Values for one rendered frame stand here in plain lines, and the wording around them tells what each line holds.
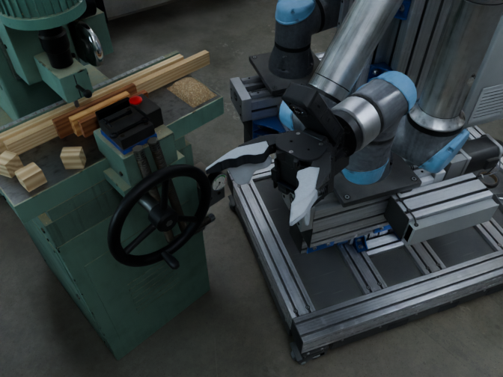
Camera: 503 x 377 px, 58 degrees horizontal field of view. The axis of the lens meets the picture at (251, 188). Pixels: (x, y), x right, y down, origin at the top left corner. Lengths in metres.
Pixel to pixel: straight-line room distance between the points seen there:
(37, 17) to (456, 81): 0.82
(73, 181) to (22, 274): 1.09
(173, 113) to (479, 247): 1.30
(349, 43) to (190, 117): 0.55
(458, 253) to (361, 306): 0.48
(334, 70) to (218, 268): 1.30
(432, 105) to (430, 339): 1.15
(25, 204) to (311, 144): 0.71
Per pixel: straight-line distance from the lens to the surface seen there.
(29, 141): 1.22
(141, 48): 3.41
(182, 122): 1.22
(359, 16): 0.84
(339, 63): 0.83
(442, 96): 0.96
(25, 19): 1.04
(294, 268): 1.69
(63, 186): 1.13
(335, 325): 1.62
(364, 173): 0.79
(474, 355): 1.96
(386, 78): 0.74
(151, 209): 1.09
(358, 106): 0.67
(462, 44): 0.91
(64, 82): 1.14
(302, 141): 0.61
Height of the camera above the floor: 1.64
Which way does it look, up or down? 47 degrees down
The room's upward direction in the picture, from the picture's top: straight up
